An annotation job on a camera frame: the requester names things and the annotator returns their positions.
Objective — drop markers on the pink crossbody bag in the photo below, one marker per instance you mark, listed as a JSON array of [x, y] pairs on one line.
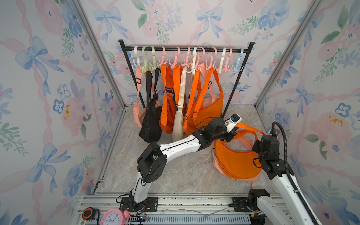
[[237, 165], [138, 114]]

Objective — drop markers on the orange crossbody bag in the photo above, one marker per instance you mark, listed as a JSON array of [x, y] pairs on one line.
[[188, 126], [240, 137], [208, 108], [167, 118]]

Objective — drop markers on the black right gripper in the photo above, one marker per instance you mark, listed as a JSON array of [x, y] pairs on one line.
[[256, 146]]

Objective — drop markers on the black clothes rack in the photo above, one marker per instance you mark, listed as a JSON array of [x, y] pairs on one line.
[[163, 50]]

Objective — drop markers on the beige crossbody bag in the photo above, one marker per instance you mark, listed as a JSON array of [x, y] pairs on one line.
[[179, 78]]

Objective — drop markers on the pink alarm clock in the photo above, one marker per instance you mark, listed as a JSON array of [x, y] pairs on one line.
[[116, 217]]

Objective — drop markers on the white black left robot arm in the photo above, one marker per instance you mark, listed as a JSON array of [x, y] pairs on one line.
[[152, 162]]

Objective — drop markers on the light blue hook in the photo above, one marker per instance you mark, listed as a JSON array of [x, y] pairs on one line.
[[239, 59]]

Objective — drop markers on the white hook leftmost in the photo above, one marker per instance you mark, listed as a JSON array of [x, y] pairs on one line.
[[136, 60]]

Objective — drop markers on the black crossbody bag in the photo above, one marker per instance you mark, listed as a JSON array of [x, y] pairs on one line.
[[151, 130]]

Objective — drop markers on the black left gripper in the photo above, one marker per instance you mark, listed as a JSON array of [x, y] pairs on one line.
[[230, 135]]

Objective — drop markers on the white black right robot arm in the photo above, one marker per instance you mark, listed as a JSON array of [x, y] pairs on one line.
[[278, 172]]

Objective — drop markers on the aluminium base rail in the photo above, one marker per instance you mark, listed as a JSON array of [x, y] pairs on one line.
[[215, 209]]

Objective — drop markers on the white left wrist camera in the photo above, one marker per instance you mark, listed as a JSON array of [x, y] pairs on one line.
[[232, 121]]

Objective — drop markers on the orange black tape measure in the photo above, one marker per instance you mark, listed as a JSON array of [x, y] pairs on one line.
[[90, 214]]

